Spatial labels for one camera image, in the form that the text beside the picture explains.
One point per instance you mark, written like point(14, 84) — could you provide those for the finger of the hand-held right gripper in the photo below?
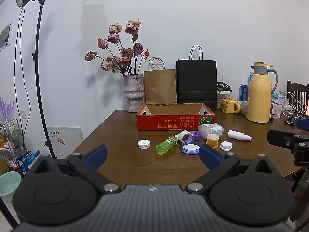
point(303, 124)
point(277, 137)

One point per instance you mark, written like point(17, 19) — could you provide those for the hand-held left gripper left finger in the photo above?
point(97, 156)

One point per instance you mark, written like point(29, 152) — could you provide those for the grey ceramic bowl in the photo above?
point(243, 107)

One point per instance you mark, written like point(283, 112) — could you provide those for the green spray bottle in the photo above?
point(166, 145)

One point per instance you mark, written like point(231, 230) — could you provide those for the wall poster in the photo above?
point(5, 36)

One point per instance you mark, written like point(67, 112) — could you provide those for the yellow thermos jug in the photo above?
point(259, 96)

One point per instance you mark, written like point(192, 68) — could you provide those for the white wall outlet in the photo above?
point(23, 114)

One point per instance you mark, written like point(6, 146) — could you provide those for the purple rimmed jar lid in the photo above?
point(190, 147)

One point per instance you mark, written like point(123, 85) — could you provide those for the white board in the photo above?
point(65, 135)

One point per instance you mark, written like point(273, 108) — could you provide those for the black phone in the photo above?
point(291, 120)

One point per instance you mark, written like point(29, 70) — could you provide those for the glass bottle with blue label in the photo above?
point(250, 78)

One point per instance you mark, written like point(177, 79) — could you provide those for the small yellow jar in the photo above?
point(213, 141)

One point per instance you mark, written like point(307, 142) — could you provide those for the purple plastic hangers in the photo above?
point(7, 107)

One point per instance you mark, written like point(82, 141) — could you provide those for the white spray bottle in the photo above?
point(236, 134)

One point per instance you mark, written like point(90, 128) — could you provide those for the blue tissue packets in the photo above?
point(24, 162)

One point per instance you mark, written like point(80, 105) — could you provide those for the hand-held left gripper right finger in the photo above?
point(210, 157)

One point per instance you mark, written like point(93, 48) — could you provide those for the mottled purple vase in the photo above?
point(134, 91)

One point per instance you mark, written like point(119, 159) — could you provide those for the black light stand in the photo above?
point(36, 77)

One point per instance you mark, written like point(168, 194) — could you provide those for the black paper bag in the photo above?
point(196, 82)

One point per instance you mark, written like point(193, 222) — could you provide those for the green plastic bucket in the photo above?
point(8, 186)

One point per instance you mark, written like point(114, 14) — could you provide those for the dried pink roses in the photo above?
point(126, 53)

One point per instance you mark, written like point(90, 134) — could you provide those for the blue drink can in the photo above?
point(243, 93)

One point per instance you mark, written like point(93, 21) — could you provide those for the white purple box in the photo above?
point(276, 107)

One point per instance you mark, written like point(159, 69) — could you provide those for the brown paper bag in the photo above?
point(160, 87)

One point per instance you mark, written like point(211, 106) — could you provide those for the wooden chair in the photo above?
point(298, 91)
point(300, 198)

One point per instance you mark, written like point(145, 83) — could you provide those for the white pill container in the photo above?
point(211, 130)

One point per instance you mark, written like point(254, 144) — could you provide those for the white round jar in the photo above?
point(184, 135)

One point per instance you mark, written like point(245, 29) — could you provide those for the white ribbed bottle cap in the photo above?
point(144, 144)
point(226, 146)

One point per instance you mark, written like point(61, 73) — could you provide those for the red cardboard box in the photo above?
point(169, 124)

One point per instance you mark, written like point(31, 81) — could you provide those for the clear food container black lid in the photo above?
point(223, 95)

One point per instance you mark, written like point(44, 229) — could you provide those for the yellow bear mug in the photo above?
point(229, 105)

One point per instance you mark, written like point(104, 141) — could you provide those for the metal rack with bottles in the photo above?
point(12, 130)

